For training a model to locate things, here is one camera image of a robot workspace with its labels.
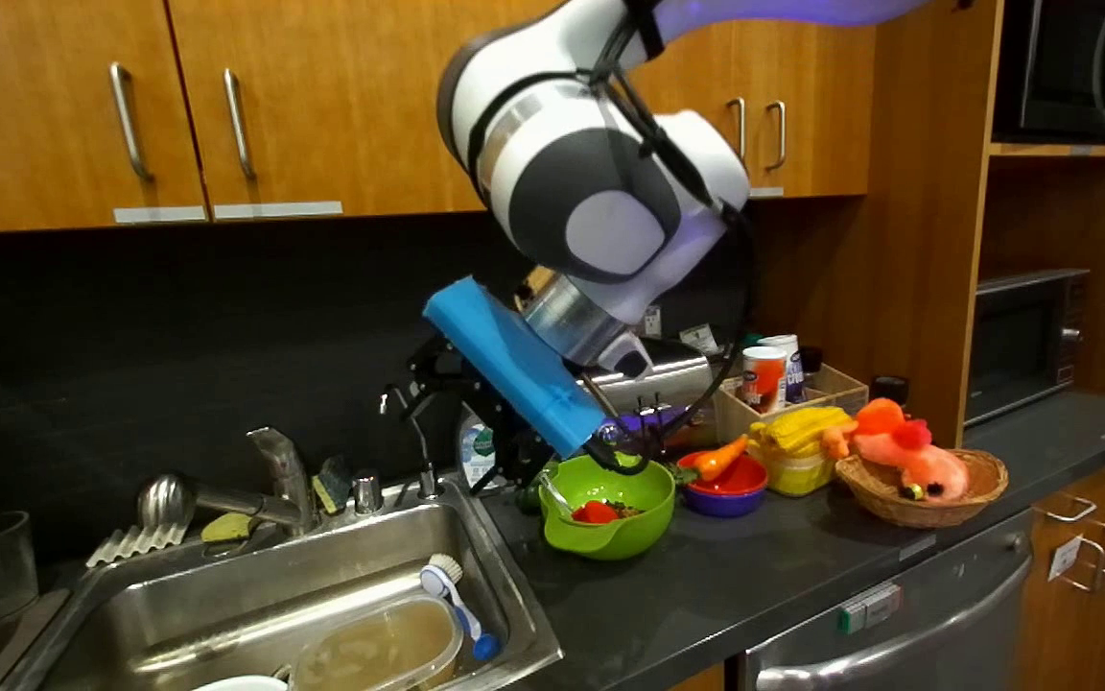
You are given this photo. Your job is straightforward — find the white canister red label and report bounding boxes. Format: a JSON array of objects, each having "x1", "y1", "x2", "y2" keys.
[{"x1": 740, "y1": 340, "x2": 791, "y2": 413}]

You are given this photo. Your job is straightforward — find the dishwasher status magnet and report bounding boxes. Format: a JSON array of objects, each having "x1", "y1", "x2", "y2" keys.
[{"x1": 833, "y1": 582, "x2": 905, "y2": 639}]

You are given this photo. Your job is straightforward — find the glass jar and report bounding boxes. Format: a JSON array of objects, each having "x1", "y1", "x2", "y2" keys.
[{"x1": 0, "y1": 510, "x2": 43, "y2": 633}]

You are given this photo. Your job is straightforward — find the metal ladle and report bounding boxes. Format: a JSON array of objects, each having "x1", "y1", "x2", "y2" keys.
[{"x1": 132, "y1": 473, "x2": 306, "y2": 533}]

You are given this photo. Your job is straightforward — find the black toaster oven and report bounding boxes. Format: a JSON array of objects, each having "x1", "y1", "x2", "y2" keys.
[{"x1": 965, "y1": 265, "x2": 1090, "y2": 428}]

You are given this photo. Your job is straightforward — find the orange toy carrot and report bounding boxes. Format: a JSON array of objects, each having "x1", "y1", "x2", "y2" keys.
[{"x1": 677, "y1": 432, "x2": 755, "y2": 488}]

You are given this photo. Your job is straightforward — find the white canister purple label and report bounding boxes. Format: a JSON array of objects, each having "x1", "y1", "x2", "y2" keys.
[{"x1": 764, "y1": 329, "x2": 809, "y2": 401}]

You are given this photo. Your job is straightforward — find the thin curved metal faucet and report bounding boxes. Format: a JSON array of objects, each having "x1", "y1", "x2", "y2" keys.
[{"x1": 378, "y1": 382, "x2": 442, "y2": 510}]

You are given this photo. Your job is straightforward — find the wooden shelf unit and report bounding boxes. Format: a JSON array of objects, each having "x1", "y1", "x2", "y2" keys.
[{"x1": 755, "y1": 0, "x2": 1105, "y2": 453}]

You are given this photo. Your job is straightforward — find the silver drawer handle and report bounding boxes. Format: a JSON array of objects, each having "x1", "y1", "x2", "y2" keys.
[
  {"x1": 1064, "y1": 526, "x2": 1105, "y2": 596},
  {"x1": 1035, "y1": 488, "x2": 1100, "y2": 526}
]

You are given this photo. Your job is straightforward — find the black steel microwave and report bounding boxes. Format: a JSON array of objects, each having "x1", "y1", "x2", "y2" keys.
[{"x1": 990, "y1": 0, "x2": 1105, "y2": 144}]

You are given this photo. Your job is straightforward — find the clear plastic container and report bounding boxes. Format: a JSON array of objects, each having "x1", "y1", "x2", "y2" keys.
[{"x1": 282, "y1": 596, "x2": 470, "y2": 691}]

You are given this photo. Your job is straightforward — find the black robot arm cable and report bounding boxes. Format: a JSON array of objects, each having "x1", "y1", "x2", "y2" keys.
[{"x1": 595, "y1": 0, "x2": 764, "y2": 432}]

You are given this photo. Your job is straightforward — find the slotted metal spatula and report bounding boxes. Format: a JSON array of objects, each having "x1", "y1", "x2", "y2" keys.
[{"x1": 82, "y1": 523, "x2": 192, "y2": 577}]

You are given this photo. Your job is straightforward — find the clear dish soap bottle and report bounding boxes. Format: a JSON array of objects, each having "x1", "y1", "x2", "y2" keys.
[{"x1": 454, "y1": 405, "x2": 506, "y2": 497}]

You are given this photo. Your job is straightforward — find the stainless steel dishwasher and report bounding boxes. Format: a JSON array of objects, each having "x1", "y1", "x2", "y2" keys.
[{"x1": 723, "y1": 510, "x2": 1035, "y2": 691}]

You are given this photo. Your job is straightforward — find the wide metal faucet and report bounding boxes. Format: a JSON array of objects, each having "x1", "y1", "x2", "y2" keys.
[{"x1": 243, "y1": 423, "x2": 319, "y2": 536}]

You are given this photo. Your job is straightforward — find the wooden base cabinet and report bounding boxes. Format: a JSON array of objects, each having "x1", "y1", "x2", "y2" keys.
[{"x1": 1017, "y1": 432, "x2": 1105, "y2": 691}]

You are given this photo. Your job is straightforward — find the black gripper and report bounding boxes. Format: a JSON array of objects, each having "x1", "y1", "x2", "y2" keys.
[{"x1": 378, "y1": 332, "x2": 566, "y2": 488}]

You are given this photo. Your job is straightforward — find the yellow toy banana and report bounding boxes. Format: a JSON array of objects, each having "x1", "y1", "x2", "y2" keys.
[{"x1": 747, "y1": 401, "x2": 856, "y2": 462}]

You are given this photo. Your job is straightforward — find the stainless steel sink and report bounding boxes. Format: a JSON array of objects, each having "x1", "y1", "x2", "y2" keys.
[{"x1": 11, "y1": 474, "x2": 570, "y2": 691}]

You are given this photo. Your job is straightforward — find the dark green scrub sponge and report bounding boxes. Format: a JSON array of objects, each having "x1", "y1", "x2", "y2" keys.
[{"x1": 306, "y1": 453, "x2": 353, "y2": 517}]

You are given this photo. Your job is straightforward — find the silver cabinet handle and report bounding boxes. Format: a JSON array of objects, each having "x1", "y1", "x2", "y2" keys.
[
  {"x1": 760, "y1": 97, "x2": 796, "y2": 175},
  {"x1": 219, "y1": 66, "x2": 261, "y2": 183},
  {"x1": 107, "y1": 56, "x2": 159, "y2": 183},
  {"x1": 723, "y1": 97, "x2": 754, "y2": 163}
]

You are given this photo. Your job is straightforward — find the green mixing bowl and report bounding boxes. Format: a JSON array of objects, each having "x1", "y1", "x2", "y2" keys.
[{"x1": 534, "y1": 453, "x2": 685, "y2": 564}]

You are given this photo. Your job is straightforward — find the small yellow bowl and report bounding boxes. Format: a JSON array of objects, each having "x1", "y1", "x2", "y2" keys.
[{"x1": 747, "y1": 436, "x2": 836, "y2": 501}]

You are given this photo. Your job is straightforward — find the wooden condiment box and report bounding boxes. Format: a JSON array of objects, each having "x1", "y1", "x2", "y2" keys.
[{"x1": 704, "y1": 359, "x2": 873, "y2": 446}]

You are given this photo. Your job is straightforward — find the white blue dish brush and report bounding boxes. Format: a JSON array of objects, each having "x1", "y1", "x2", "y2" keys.
[{"x1": 416, "y1": 552, "x2": 506, "y2": 671}]

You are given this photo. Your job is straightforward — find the silver toaster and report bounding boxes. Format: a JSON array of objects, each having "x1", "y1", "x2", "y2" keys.
[{"x1": 589, "y1": 352, "x2": 717, "y2": 453}]

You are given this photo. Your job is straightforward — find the white plate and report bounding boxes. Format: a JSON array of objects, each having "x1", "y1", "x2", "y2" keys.
[{"x1": 192, "y1": 671, "x2": 293, "y2": 691}]

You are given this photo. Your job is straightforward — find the white hanging tag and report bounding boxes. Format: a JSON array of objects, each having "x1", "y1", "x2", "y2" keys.
[{"x1": 1043, "y1": 528, "x2": 1088, "y2": 579}]

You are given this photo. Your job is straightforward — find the wicker basket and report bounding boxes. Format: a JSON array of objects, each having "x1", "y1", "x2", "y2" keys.
[{"x1": 828, "y1": 446, "x2": 1013, "y2": 533}]

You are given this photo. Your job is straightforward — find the orange pink plush toy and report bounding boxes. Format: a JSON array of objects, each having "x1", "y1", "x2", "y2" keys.
[{"x1": 816, "y1": 396, "x2": 970, "y2": 505}]

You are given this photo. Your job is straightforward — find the yellow green sponge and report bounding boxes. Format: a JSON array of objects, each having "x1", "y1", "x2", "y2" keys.
[{"x1": 197, "y1": 510, "x2": 256, "y2": 547}]

